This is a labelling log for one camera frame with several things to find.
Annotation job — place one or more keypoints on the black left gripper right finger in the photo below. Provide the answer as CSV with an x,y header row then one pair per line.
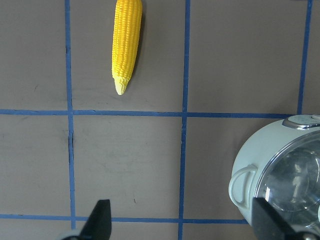
x,y
267,224

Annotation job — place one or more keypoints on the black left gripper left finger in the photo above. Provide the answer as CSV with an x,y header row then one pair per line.
x,y
98,225

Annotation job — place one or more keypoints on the glass pot lid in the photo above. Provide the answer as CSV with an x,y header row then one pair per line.
x,y
290,183

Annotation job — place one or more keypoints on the yellow corn cob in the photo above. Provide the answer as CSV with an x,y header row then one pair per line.
x,y
125,42

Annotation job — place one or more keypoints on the pale green cooking pot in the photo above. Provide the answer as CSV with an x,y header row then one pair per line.
x,y
258,151

